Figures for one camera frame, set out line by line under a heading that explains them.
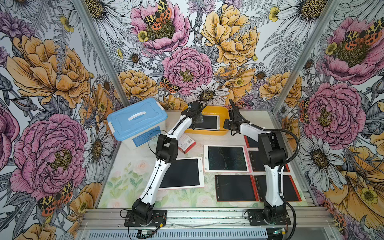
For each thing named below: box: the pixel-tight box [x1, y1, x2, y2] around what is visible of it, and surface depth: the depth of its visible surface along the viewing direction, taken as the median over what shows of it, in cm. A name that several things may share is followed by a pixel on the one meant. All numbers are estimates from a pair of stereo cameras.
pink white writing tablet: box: [203, 145, 252, 173], surface depth 96 cm
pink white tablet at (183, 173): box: [158, 157, 205, 191], surface depth 89 cm
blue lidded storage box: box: [107, 98, 168, 150], surface depth 96 cm
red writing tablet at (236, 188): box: [215, 174, 260, 202], surface depth 88 cm
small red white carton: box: [178, 135, 196, 155], surface depth 101 cm
